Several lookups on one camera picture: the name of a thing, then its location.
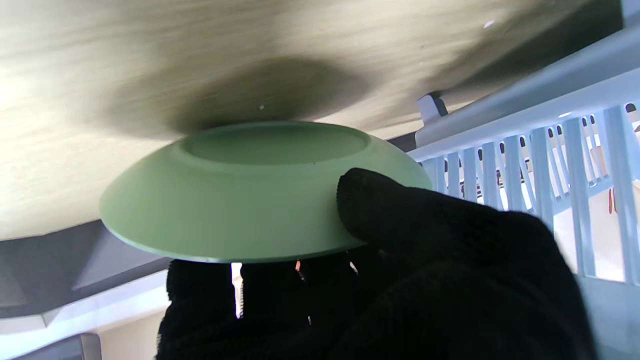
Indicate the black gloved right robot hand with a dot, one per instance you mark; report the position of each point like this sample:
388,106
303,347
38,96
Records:
425,280

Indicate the blue plastic dish rack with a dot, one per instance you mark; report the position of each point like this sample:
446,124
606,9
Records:
577,165

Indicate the pale green plate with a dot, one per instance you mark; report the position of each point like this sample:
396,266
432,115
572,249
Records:
240,200

